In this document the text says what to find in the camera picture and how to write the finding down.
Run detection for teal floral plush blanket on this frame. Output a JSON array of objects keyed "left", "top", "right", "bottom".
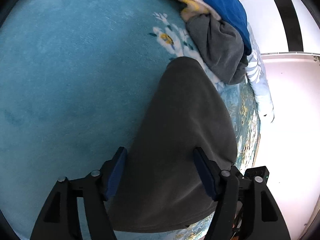
[{"left": 0, "top": 0, "right": 261, "bottom": 240}]

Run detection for light blue floral pillow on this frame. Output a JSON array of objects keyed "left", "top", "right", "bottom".
[{"left": 245, "top": 23, "right": 274, "bottom": 124}]

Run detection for blue quilted garment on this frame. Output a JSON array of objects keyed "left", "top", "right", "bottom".
[{"left": 203, "top": 0, "right": 252, "bottom": 56}]

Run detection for dark grey sweatpants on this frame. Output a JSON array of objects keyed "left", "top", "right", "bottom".
[{"left": 108, "top": 57, "right": 238, "bottom": 233}]

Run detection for grey garment with flower embroidery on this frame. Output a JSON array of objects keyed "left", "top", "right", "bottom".
[{"left": 186, "top": 14, "right": 248, "bottom": 85}]

